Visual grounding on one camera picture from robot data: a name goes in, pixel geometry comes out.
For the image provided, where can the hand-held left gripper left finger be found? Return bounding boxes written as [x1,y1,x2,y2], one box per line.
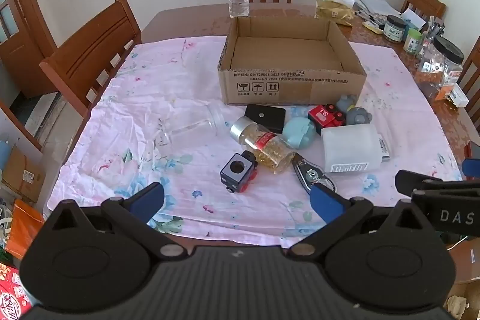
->
[48,182,186,263]

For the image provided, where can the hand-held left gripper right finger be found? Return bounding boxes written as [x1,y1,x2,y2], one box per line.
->
[289,182,439,263]

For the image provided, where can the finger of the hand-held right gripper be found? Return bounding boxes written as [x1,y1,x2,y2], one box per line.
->
[462,142,480,181]
[395,170,444,199]

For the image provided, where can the clear labelled plastic case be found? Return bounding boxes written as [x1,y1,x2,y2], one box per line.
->
[377,134,391,163]

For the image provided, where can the white frosted plastic box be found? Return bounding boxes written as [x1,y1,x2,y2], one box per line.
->
[320,124,384,174]

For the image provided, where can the silver-lidded jar of yellow capsules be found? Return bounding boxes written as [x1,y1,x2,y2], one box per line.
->
[230,116,296,174]

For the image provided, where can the cardboard box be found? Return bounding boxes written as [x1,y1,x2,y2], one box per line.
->
[217,16,367,106]
[2,145,46,202]

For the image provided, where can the small white labelled box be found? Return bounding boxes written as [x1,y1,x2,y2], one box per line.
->
[448,85,469,108]

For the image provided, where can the teal round case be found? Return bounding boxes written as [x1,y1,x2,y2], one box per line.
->
[282,116,317,150]

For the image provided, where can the clear glass jar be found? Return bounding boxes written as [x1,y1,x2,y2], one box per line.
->
[157,104,226,157]

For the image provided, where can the red toy car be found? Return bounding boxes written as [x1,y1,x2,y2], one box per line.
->
[307,103,347,128]

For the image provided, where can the grey toy mouse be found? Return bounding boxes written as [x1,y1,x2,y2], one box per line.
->
[346,106,373,126]
[335,94,358,114]

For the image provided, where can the black square box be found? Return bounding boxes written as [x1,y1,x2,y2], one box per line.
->
[244,104,286,134]

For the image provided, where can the large black-lidded plastic jar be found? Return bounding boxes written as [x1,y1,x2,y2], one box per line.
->
[414,36,465,101]

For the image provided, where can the pink floral cloth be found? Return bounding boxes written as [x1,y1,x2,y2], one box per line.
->
[43,37,463,249]

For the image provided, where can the orange bag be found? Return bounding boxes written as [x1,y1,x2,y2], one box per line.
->
[5,199,46,261]

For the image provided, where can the cardboard box on floor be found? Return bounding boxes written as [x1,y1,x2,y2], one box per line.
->
[2,145,46,202]

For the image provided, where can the small green jar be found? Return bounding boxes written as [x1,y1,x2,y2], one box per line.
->
[403,28,424,55]

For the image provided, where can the dark-lidded jar with green label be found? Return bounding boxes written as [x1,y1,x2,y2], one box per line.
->
[383,15,407,42]

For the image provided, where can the white card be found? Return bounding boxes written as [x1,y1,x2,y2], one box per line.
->
[403,8,427,30]

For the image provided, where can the red printed package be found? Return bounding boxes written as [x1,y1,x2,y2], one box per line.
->
[0,262,32,320]

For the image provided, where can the pile of papers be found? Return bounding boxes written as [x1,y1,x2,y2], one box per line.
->
[354,0,402,20]

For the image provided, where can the gold tissue pack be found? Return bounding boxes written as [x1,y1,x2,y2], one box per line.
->
[314,0,356,26]

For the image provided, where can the wooden door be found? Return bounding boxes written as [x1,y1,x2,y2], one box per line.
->
[0,0,58,96]

